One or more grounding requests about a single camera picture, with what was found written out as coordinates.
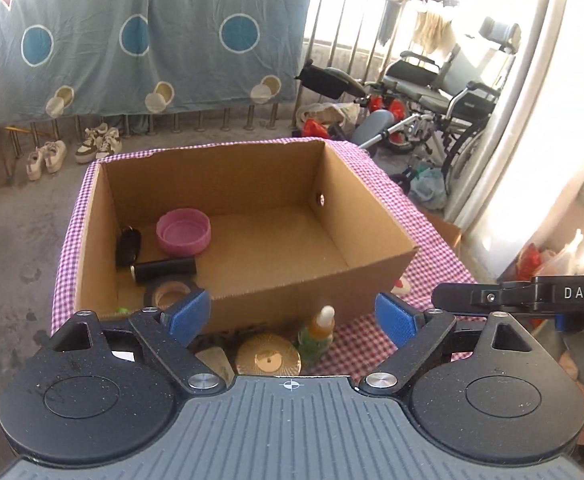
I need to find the green dropper bottle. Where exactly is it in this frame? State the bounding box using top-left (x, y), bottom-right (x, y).
top-left (297, 305), bottom-right (337, 368)

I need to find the red checkered tablecloth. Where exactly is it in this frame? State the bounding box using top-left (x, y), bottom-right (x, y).
top-left (52, 140), bottom-right (478, 377)

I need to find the black tape roll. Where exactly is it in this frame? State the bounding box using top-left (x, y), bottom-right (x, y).
top-left (143, 278), bottom-right (200, 311)

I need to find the pale green plastic bag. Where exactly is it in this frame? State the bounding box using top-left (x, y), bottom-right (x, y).
top-left (411, 167), bottom-right (448, 211)

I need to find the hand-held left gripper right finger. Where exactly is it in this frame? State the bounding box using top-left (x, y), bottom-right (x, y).
top-left (359, 291), bottom-right (555, 395)

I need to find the metal balcony railing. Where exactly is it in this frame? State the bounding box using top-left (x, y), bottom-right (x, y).
top-left (292, 0), bottom-right (403, 133)

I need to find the red snack bag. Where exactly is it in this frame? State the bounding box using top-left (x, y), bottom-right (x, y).
top-left (517, 242), bottom-right (543, 281)

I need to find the grey hanging cloth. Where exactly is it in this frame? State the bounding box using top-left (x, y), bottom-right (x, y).
top-left (376, 0), bottom-right (393, 47)

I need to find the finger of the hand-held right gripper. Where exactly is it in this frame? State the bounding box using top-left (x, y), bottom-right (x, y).
top-left (432, 277), bottom-right (535, 317)

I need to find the black cylinder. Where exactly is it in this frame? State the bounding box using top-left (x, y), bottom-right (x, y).
top-left (130, 256), bottom-right (197, 283)

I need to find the wheelchair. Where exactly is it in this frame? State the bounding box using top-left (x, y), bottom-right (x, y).
top-left (382, 16), bottom-right (523, 181)

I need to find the blue printed blanket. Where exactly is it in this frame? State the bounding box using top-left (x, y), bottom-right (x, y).
top-left (0, 0), bottom-right (319, 128)

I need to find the beige fringed cloth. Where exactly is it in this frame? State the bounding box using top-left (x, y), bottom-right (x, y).
top-left (412, 7), bottom-right (454, 55)

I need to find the child tricycle grey seat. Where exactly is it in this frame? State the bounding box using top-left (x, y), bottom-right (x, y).
top-left (352, 92), bottom-right (433, 156)

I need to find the small cardboard box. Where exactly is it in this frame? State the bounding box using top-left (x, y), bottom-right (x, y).
top-left (422, 209), bottom-right (464, 253)

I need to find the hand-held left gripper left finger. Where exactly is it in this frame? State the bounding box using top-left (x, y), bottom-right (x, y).
top-left (52, 289), bottom-right (227, 395)

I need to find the black padded rest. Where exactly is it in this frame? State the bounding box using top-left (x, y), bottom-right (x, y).
top-left (294, 59), bottom-right (367, 101)

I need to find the black key fob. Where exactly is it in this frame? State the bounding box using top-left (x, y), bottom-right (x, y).
top-left (116, 226), bottom-right (142, 268)

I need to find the white plastic bag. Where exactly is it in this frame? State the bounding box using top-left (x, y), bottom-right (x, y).
top-left (542, 229), bottom-right (584, 278)

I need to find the white curtain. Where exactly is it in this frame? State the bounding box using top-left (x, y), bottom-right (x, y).
top-left (467, 0), bottom-right (584, 281)

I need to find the beige tote bag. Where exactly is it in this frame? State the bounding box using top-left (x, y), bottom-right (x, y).
top-left (297, 102), bottom-right (361, 133)

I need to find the pink round lid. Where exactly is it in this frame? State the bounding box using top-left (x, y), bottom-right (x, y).
top-left (156, 209), bottom-right (211, 256)

